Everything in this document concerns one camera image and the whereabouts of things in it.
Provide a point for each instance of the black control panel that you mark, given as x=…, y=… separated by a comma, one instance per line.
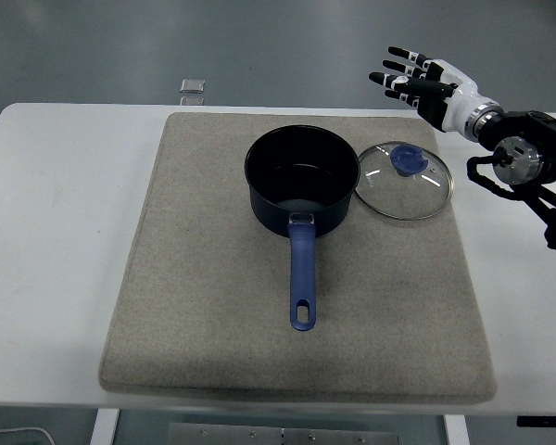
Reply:
x=544, y=422

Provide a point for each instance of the beige fabric mat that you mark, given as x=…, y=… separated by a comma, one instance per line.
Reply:
x=204, y=287

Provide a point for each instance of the glass lid with blue knob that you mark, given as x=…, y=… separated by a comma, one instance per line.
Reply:
x=408, y=160

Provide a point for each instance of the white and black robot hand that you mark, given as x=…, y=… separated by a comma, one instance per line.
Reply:
x=461, y=99

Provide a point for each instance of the white table leg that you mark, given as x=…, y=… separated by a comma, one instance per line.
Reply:
x=104, y=428
x=456, y=431

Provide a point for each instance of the grey metal plate with screws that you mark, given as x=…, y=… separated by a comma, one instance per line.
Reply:
x=269, y=436

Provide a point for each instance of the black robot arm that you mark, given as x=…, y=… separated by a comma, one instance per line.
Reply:
x=537, y=139

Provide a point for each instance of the square metal floor plate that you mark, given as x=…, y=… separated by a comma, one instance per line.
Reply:
x=192, y=100
x=193, y=85

